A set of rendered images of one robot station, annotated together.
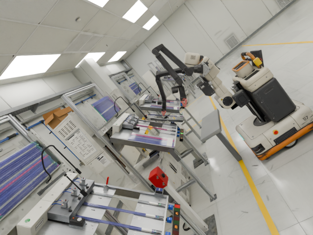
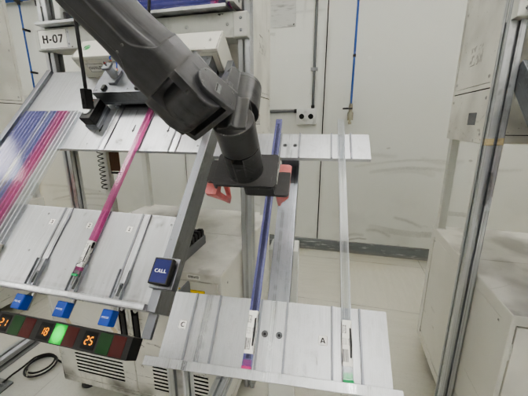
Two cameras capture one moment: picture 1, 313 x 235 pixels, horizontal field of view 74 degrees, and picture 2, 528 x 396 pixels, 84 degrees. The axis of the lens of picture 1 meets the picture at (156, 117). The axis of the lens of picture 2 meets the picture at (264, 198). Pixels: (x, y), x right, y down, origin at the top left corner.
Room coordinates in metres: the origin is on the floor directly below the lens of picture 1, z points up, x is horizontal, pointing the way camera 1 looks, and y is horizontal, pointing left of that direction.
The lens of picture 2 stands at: (2.95, -0.64, 1.07)
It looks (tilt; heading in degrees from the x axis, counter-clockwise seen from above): 15 degrees down; 86
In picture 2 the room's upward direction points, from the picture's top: straight up
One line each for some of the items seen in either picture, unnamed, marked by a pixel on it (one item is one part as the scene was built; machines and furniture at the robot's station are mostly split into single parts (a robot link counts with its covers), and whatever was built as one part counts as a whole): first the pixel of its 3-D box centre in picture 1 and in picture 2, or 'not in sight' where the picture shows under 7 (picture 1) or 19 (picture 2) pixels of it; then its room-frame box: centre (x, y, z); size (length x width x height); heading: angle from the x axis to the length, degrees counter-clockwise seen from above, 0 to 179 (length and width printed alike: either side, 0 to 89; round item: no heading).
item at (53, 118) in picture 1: (67, 109); not in sight; (2.65, 0.76, 1.82); 0.68 x 0.30 x 0.20; 162
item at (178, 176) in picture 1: (158, 184); (178, 292); (2.64, 0.57, 0.31); 0.70 x 0.65 x 0.62; 162
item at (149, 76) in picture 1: (165, 86); not in sight; (7.40, -0.97, 0.95); 1.36 x 0.82 x 1.90; 72
